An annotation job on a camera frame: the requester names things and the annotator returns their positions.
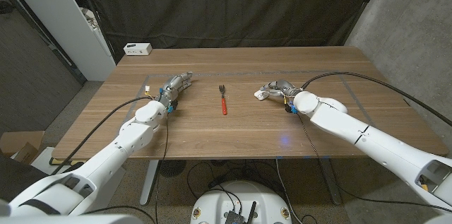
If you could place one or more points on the black round floor fan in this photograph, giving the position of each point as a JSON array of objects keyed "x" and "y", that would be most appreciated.
[{"x": 172, "y": 167}]

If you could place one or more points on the white robot torso base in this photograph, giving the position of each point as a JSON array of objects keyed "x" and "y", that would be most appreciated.
[{"x": 215, "y": 203}]

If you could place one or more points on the black backdrop stand pole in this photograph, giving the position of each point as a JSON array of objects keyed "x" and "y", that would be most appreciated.
[{"x": 365, "y": 3}]

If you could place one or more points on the white table leg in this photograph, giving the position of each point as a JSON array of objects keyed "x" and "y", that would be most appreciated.
[{"x": 149, "y": 181}]

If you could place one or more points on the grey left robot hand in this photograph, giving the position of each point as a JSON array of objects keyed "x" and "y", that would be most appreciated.
[{"x": 174, "y": 87}]

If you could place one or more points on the grey perforated partition panel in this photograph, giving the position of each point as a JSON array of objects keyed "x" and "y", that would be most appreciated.
[{"x": 31, "y": 82}]

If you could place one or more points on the white AirPods case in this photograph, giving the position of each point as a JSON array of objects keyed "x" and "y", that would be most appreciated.
[{"x": 260, "y": 94}]

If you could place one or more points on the brown cardboard box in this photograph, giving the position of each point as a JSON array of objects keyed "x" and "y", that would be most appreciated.
[{"x": 21, "y": 142}]

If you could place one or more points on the black fabric backdrop curtain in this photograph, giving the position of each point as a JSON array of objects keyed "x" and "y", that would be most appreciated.
[{"x": 229, "y": 8}]

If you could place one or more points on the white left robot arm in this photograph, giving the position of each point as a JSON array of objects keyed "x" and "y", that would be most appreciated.
[{"x": 106, "y": 157}]

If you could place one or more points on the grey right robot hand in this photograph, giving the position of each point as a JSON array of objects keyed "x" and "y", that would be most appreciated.
[{"x": 282, "y": 88}]

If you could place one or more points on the black antenna device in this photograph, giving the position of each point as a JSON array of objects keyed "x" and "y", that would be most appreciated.
[{"x": 236, "y": 217}]

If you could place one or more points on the white shelf cabinet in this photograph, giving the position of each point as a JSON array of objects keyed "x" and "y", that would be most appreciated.
[{"x": 60, "y": 15}]

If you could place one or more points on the white power strip box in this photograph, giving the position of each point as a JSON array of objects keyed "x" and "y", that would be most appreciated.
[{"x": 137, "y": 48}]

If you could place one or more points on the grey table leg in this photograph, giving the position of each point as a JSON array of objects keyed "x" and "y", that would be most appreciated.
[{"x": 330, "y": 181}]

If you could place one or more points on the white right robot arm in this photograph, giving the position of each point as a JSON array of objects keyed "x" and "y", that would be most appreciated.
[{"x": 370, "y": 139}]

